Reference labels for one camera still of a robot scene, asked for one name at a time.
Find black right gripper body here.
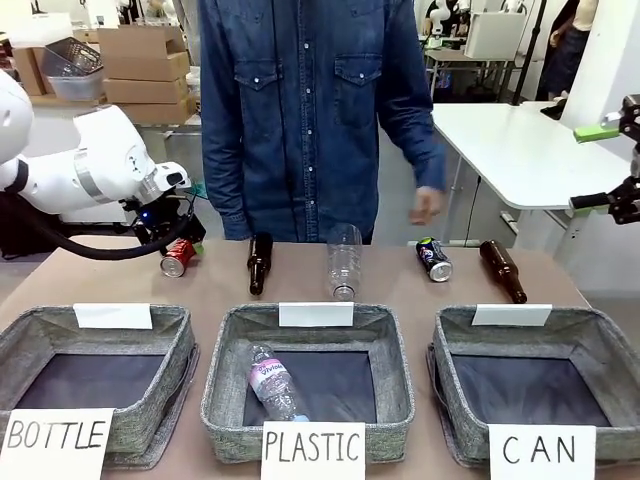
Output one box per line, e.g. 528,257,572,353
618,93,640,184

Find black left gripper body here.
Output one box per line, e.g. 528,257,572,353
121,192,207,250

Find red soda can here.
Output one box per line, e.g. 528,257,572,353
159,238,198,278

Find person right forearm denim sleeve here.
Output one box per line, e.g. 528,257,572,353
200,112,253,242

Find person left forearm denim sleeve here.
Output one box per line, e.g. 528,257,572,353
375,94,450,194

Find grey fabric basket bottle sign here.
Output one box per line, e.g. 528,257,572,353
0,303,199,470

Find grey fabric basket plastic sign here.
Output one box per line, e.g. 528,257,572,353
200,301,417,465

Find blue soda can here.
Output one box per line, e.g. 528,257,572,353
415,236,454,284

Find grey fabric basket can sign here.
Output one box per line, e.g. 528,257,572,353
426,304,630,470

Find white paper sign CAN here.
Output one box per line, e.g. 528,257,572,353
487,423,598,480

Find person left hand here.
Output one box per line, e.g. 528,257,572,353
408,185,445,226

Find dark brown glass bottle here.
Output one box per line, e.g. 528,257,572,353
246,232,275,297

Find white table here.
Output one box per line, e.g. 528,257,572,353
430,101,633,247

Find background person dark clothes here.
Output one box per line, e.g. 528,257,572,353
536,0,602,103

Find black tripod pole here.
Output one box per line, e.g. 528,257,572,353
508,0,547,107

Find amber brown glass bottle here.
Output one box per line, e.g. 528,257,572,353
478,239,529,306

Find blank white card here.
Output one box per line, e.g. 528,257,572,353
277,301,355,329
72,301,154,332
470,303,554,328

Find low cardboard box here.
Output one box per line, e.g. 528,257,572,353
117,101,199,127

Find flat cardboard box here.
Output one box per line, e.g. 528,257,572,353
101,76,197,107

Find white storage box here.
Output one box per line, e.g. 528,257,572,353
464,10,532,61

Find grey background table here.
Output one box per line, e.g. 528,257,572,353
423,46,526,105

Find clear empty plastic bottle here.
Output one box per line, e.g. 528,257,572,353
325,223,364,303

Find plastic bottle pink label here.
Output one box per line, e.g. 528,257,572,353
247,342,312,424

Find large cardboard box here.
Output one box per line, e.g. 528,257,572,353
96,24,190,82

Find person torso denim shirt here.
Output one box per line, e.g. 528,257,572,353
198,0,436,247

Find clear plastic crate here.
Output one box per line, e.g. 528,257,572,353
38,36,107,102

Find small cardboard box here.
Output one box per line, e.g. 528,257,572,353
10,45,57,97

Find white paper sign PLASTIC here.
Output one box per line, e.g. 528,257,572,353
259,420,367,480

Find white paper sign BOTTLE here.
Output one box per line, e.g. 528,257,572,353
0,407,117,480

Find black corrugated cable hose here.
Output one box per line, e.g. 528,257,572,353
0,192,197,262

